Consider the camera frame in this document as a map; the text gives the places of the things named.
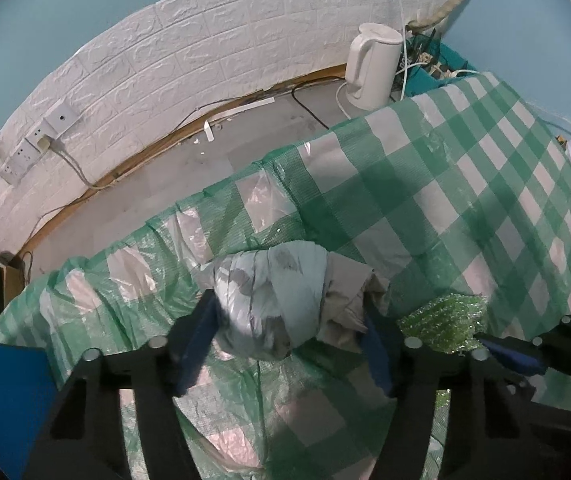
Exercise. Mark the white grey patterned cloth bundle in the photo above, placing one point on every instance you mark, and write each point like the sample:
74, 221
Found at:
275, 300

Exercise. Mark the white wall socket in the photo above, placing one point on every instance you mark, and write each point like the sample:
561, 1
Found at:
61, 117
35, 135
10, 171
22, 154

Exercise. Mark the white electric kettle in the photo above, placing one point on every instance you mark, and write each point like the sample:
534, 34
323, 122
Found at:
370, 65

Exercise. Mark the white tape strip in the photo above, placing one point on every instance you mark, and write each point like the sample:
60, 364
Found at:
238, 110

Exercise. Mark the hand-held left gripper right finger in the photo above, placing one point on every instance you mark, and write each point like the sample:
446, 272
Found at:
376, 355

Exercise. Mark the green checked tablecloth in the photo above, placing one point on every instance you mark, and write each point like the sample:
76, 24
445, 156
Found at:
415, 170

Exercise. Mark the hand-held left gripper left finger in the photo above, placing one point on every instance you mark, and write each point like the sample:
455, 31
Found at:
198, 342

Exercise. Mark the blue-edged cardboard box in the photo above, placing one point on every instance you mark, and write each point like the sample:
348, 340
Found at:
5, 390

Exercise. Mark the green bubble wrap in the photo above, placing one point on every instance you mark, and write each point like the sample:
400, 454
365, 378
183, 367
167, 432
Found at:
440, 322

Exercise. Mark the wooden baseboard strip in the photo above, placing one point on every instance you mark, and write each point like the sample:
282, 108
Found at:
165, 137

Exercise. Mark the beige cloth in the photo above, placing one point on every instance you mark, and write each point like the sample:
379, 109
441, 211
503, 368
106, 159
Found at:
345, 305

